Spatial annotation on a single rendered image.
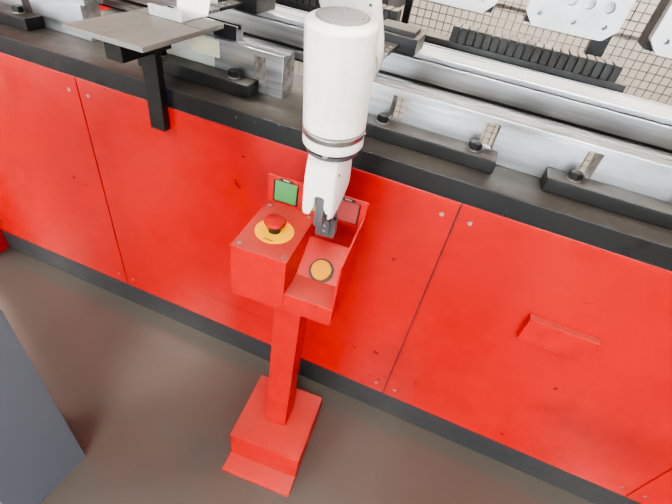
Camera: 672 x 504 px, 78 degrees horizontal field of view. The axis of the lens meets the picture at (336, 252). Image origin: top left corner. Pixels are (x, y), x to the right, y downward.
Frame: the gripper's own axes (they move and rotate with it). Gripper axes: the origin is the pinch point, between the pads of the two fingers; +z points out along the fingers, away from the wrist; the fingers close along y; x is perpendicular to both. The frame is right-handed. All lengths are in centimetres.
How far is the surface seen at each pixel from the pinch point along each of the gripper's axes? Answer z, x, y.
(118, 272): 70, -80, -21
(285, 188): 3.4, -11.4, -10.0
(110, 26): -15, -52, -22
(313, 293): 13.6, -0.2, 4.4
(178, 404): 82, -40, 10
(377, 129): -1.2, 1.3, -30.5
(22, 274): 83, -122, -15
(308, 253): 11.8, -3.9, -3.0
